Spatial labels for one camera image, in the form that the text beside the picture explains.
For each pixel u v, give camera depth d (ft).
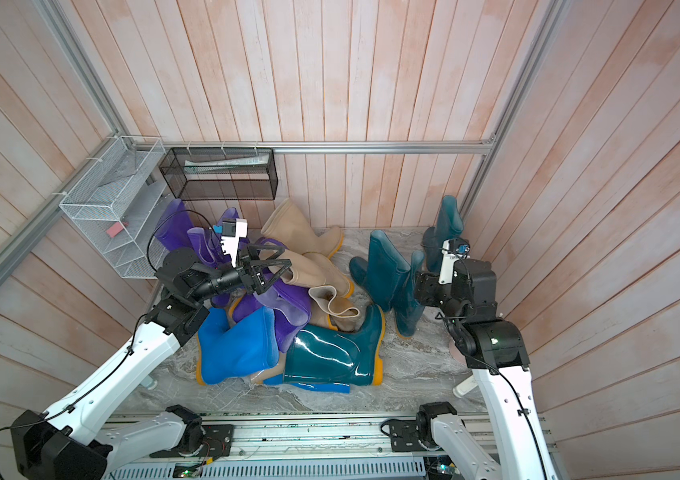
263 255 2.11
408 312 2.37
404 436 2.40
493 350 1.34
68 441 1.21
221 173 3.49
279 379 2.45
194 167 2.94
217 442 2.40
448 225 2.92
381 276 2.56
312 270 2.58
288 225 3.14
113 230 2.69
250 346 2.45
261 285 1.82
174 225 2.88
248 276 1.81
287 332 2.48
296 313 2.38
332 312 2.34
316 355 2.60
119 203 2.51
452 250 1.79
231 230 1.79
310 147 3.15
